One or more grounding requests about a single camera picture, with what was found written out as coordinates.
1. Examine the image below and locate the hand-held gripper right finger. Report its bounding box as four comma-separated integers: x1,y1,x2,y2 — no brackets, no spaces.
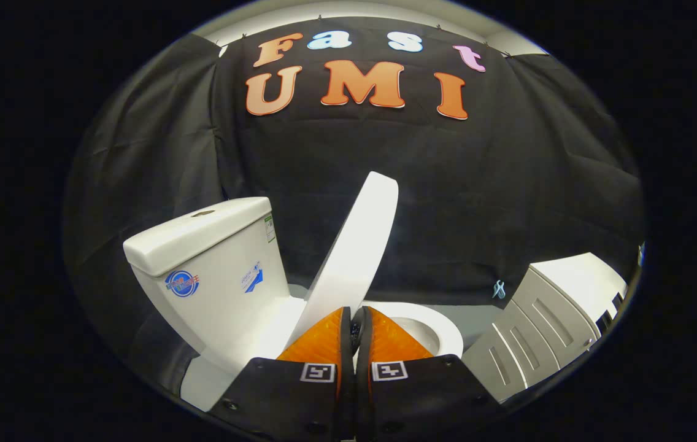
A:
355,306,503,441

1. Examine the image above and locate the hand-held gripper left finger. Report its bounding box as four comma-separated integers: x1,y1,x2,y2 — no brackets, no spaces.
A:
209,306,355,442

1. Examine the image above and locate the white toilet lid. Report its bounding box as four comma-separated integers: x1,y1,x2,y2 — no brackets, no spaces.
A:
284,172,399,347

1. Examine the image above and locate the white toilet seat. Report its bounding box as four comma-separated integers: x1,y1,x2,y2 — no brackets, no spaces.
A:
364,301,464,358

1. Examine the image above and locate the white toilet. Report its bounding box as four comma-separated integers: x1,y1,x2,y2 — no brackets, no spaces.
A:
123,196,464,412

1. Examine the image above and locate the black backdrop cloth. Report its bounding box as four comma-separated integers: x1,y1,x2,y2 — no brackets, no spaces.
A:
63,15,644,394

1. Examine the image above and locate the white drawer cabinet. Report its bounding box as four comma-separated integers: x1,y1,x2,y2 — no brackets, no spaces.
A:
462,252,628,404

